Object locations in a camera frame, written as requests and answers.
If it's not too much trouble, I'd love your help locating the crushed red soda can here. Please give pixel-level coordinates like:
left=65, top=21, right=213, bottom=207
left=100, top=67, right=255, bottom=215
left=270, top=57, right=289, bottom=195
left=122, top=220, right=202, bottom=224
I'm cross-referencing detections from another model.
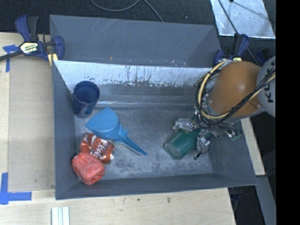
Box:
left=80, top=132, right=116, bottom=165

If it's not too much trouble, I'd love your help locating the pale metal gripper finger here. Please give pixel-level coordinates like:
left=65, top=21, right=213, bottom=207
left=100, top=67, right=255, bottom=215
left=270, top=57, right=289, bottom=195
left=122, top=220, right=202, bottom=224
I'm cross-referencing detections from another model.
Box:
left=195, top=135, right=211, bottom=160
left=172, top=117, right=196, bottom=133

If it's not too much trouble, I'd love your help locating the dark blue cup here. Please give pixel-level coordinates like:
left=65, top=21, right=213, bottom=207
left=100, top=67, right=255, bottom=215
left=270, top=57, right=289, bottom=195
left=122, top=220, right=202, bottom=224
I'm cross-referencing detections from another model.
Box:
left=72, top=80, right=101, bottom=118

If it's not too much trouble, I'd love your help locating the grey metal bin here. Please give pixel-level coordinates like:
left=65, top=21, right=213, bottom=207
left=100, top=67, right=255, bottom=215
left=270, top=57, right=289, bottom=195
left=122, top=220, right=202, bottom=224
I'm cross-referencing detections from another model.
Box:
left=49, top=14, right=259, bottom=200

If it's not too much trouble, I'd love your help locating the red-orange sponge block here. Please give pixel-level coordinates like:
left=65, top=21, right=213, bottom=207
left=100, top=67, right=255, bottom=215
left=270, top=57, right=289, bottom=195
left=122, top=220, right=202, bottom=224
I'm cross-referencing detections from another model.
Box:
left=71, top=151, right=105, bottom=186

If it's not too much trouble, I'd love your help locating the dark green cylinder can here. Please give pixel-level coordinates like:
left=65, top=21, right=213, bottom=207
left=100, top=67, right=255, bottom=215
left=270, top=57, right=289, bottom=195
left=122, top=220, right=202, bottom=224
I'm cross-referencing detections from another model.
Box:
left=164, top=127, right=200, bottom=161

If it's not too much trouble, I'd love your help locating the light blue plastic funnel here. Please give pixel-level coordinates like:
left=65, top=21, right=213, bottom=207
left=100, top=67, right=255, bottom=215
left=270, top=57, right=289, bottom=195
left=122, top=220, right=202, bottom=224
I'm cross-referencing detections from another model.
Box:
left=84, top=106, right=148, bottom=157

